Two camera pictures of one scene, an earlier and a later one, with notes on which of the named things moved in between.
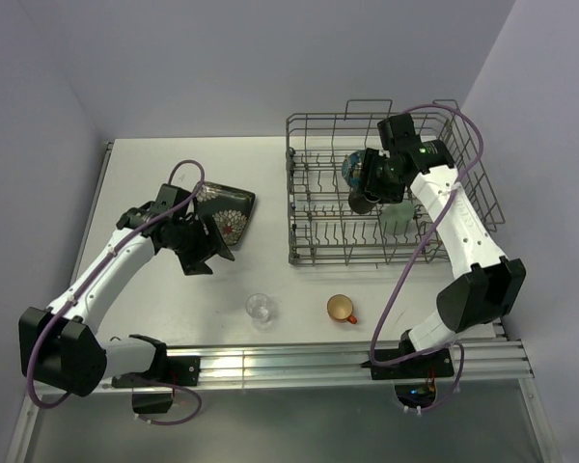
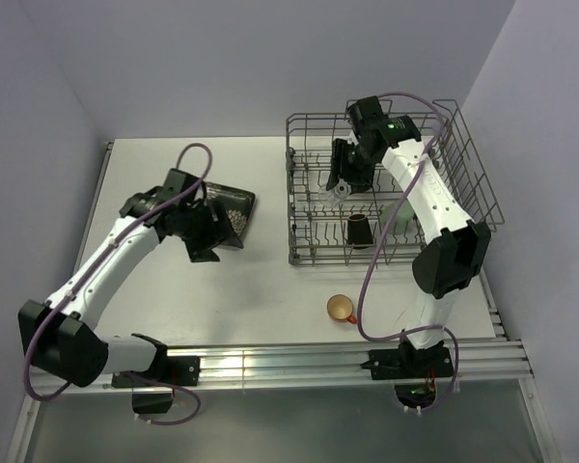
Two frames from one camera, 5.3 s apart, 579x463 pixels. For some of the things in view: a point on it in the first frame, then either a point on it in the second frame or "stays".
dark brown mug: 359,204 -> 359,233
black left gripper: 194,263 -> 218,232
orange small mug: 341,307 stays
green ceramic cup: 396,217 stays
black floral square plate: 230,206 stays
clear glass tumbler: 259,308 -> 336,194
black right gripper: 387,195 -> 359,182
